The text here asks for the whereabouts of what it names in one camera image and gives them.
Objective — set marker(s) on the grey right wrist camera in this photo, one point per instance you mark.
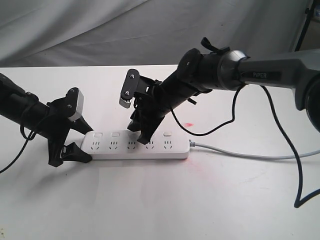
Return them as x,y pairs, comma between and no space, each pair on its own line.
129,87

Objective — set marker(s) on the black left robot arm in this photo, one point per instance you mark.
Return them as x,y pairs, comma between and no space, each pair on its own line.
23,108

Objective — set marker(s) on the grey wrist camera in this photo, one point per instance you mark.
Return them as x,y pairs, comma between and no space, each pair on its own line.
78,107
129,87

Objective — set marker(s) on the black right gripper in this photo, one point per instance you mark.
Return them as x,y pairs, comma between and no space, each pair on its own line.
149,111

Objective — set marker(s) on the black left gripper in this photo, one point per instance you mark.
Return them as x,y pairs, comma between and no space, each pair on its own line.
57,126

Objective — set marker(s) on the black tripod stand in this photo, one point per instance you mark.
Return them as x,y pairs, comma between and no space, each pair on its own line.
308,15

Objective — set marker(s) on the white five-socket power strip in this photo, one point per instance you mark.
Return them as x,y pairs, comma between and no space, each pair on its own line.
124,145

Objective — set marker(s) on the grey backdrop cloth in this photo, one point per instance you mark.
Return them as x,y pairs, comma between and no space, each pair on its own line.
60,33

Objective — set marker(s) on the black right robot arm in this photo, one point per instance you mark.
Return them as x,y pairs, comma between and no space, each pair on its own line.
220,69

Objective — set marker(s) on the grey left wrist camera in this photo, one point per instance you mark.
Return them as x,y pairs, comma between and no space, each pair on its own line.
78,107

